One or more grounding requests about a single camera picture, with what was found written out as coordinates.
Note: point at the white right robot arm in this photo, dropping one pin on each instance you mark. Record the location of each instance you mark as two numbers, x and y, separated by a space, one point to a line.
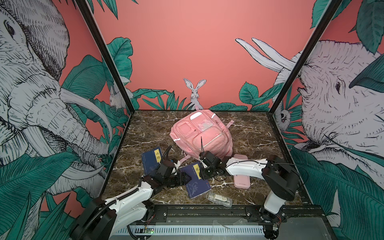
282 178

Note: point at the black frame post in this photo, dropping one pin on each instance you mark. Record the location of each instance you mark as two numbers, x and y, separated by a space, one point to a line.
324 21
101 44

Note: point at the clear plastic eraser box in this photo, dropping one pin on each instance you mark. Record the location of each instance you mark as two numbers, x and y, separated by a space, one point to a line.
219 199

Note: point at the black frame post right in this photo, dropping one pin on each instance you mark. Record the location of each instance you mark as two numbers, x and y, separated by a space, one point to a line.
324 21

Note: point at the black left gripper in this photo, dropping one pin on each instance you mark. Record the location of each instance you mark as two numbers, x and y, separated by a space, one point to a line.
182 181

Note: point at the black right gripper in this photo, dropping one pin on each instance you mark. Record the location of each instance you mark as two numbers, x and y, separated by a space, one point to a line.
202 171

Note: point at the dark blue book left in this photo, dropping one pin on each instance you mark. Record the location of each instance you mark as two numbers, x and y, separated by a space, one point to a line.
151 160

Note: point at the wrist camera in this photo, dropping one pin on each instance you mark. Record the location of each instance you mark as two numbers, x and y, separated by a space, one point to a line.
210 160
166 169

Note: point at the pink pencil case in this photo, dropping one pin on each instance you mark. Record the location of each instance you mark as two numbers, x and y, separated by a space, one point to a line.
241 181

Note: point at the black frame post left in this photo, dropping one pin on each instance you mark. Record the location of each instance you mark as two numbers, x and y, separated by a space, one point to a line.
101 44

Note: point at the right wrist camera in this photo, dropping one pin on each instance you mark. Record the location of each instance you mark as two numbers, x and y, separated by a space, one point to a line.
210 160

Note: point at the pink student backpack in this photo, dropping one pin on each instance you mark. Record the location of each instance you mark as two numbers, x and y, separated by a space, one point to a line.
201 131

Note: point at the dark blue book yellow label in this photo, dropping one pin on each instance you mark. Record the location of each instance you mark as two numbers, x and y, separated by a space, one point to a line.
197 185

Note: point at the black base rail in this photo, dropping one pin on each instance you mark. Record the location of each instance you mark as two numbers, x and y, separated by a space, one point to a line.
254 213

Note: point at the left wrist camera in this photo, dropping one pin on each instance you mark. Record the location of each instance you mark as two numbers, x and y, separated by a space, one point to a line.
166 169

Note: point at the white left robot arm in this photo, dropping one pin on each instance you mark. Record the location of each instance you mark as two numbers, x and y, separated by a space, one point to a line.
103 218

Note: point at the white ventilation grille strip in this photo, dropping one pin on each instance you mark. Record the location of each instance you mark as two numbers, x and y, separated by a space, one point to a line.
205 230

